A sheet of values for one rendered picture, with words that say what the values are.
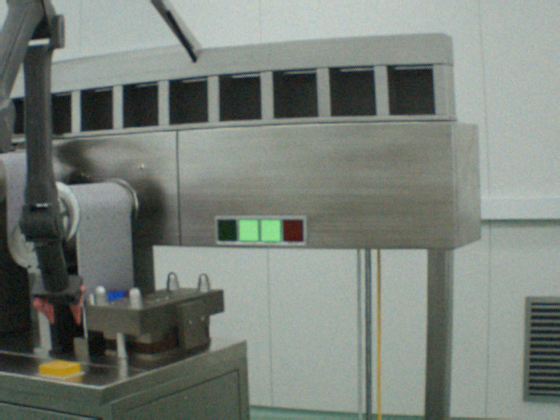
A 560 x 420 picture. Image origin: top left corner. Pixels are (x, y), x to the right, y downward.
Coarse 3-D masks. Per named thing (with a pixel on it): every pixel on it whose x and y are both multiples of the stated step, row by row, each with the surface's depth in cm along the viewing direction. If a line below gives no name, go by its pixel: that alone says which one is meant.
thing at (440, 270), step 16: (432, 256) 250; (448, 256) 249; (432, 272) 250; (448, 272) 249; (432, 288) 251; (448, 288) 249; (432, 304) 251; (448, 304) 250; (432, 320) 251; (448, 320) 250; (432, 336) 251; (448, 336) 251; (432, 352) 251; (448, 352) 251; (432, 368) 251; (448, 368) 252; (432, 384) 252; (448, 384) 253; (432, 400) 252; (448, 400) 253; (432, 416) 252; (448, 416) 254
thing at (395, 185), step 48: (96, 144) 275; (144, 144) 268; (192, 144) 261; (240, 144) 255; (288, 144) 249; (336, 144) 243; (384, 144) 237; (432, 144) 232; (144, 192) 268; (192, 192) 262; (240, 192) 255; (288, 192) 250; (336, 192) 244; (384, 192) 238; (432, 192) 233; (480, 192) 252; (144, 240) 269; (192, 240) 263; (336, 240) 245; (384, 240) 239; (432, 240) 233
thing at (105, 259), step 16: (128, 224) 259; (80, 240) 240; (96, 240) 246; (112, 240) 252; (128, 240) 259; (80, 256) 240; (96, 256) 246; (112, 256) 252; (128, 256) 259; (80, 272) 240; (96, 272) 246; (112, 272) 252; (128, 272) 259; (96, 288) 245; (112, 288) 252; (128, 288) 258
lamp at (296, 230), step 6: (288, 222) 249; (294, 222) 248; (300, 222) 248; (288, 228) 249; (294, 228) 249; (300, 228) 248; (288, 234) 249; (294, 234) 249; (300, 234) 248; (288, 240) 249; (294, 240) 249; (300, 240) 248
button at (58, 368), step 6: (60, 360) 219; (42, 366) 213; (48, 366) 213; (54, 366) 212; (60, 366) 213; (66, 366) 213; (72, 366) 214; (78, 366) 216; (42, 372) 214; (48, 372) 213; (54, 372) 212; (60, 372) 211; (66, 372) 212; (72, 372) 214; (78, 372) 216
